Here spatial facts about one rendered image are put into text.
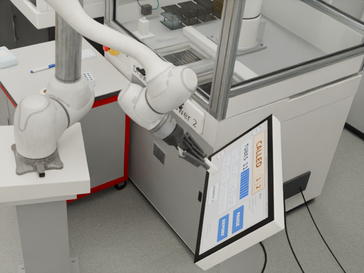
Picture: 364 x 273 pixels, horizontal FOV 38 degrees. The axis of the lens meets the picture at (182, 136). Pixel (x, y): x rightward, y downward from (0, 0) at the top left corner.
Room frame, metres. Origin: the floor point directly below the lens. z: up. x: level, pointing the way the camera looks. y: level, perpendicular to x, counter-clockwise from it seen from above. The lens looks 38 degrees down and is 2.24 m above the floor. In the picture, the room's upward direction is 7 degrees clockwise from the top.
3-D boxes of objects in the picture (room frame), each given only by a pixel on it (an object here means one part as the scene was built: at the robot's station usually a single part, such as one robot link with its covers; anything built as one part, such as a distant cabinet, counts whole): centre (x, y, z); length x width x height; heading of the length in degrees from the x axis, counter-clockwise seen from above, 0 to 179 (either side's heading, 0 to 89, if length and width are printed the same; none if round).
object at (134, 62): (2.25, 0.21, 0.87); 0.29 x 0.02 x 0.11; 39
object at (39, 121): (1.60, 0.56, 1.00); 0.18 x 0.16 x 0.22; 156
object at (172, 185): (2.51, -0.20, 0.40); 1.03 x 0.95 x 0.80; 39
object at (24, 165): (1.57, 0.56, 0.86); 0.22 x 0.18 x 0.06; 25
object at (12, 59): (2.41, 0.99, 0.78); 0.15 x 0.10 x 0.04; 44
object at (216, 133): (2.52, -0.20, 0.87); 1.02 x 0.95 x 0.14; 39
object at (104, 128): (2.38, 0.70, 0.38); 0.62 x 0.58 x 0.76; 39
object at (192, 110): (2.00, 0.01, 0.87); 0.29 x 0.02 x 0.11; 39
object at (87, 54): (2.55, 0.60, 0.77); 0.13 x 0.09 x 0.02; 129
